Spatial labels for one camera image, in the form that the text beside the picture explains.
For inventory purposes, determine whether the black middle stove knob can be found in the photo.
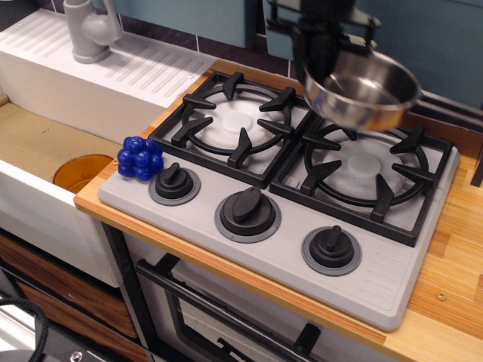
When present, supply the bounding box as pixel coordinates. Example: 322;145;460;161
214;186;281;244

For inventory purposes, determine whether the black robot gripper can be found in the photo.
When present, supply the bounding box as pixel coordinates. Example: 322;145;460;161
267;1;380;84

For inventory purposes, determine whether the black left burner grate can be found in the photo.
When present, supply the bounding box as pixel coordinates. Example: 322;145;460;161
149;72;314;189

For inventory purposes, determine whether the black left stove knob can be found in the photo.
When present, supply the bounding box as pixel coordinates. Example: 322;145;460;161
149;162;201;207

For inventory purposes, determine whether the grey toy faucet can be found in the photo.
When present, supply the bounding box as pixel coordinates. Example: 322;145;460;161
63;1;122;64

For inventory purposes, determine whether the black right burner grate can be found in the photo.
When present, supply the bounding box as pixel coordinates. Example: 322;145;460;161
270;112;455;247

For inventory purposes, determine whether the upper wooden drawer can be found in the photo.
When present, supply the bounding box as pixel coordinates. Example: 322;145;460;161
1;230;137;338

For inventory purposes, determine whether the teal cabinet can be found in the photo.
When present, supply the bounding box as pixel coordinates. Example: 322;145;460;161
115;0;263;48
263;0;483;112

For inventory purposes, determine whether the black stove knob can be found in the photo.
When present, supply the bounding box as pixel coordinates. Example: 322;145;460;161
214;186;281;244
302;225;362;277
149;162;201;207

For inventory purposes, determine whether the oven door with handle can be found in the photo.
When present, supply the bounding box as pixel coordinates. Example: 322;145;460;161
125;235;390;361

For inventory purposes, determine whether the white toy sink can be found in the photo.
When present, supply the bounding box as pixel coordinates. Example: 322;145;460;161
1;9;214;287

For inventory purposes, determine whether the lower wooden drawer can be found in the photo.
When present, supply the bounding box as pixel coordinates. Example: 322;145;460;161
18;281;149;362

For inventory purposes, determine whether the black braided cable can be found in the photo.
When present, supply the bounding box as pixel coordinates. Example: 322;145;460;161
0;297;51;362

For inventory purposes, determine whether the grey toy stove top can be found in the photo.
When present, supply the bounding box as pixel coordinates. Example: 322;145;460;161
98;72;460;330

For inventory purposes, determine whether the white right burner plate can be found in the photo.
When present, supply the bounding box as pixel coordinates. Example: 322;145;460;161
309;130;419;201

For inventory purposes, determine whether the wooden drawer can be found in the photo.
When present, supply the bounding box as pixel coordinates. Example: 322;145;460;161
18;281;149;362
1;230;137;338

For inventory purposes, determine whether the teal cabinet left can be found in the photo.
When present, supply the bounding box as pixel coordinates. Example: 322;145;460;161
115;0;263;48

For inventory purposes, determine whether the stainless steel pan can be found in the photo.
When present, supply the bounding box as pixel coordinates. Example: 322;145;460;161
304;51;482;131

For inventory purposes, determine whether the blue toy blueberry cluster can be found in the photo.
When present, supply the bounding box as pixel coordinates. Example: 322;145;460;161
117;136;164;181

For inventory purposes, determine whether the black right stove knob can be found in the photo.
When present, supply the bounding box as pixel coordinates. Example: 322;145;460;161
302;225;362;277

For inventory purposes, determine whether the black burner grate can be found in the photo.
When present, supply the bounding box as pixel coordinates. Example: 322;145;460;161
270;112;455;247
149;72;314;189

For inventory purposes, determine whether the teal cabinet right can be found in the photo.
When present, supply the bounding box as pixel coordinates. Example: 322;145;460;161
263;0;483;112

